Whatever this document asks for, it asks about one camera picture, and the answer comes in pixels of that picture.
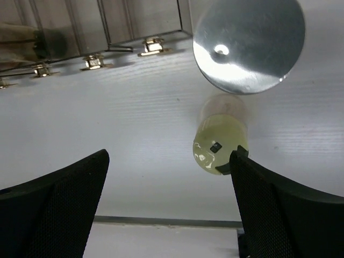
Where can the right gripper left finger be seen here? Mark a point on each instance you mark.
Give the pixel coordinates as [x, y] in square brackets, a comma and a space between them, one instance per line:
[52, 215]

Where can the silver lid blue label jar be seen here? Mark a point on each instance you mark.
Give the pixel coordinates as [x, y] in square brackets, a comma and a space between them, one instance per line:
[248, 47]

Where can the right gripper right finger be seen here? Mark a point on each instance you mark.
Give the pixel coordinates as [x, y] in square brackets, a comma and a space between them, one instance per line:
[283, 218]

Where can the black cap gold bottle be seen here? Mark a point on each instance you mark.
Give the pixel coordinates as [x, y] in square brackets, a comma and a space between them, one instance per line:
[22, 44]

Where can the yellow lid spice bottle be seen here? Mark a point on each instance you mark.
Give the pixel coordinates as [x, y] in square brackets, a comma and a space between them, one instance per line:
[222, 127]

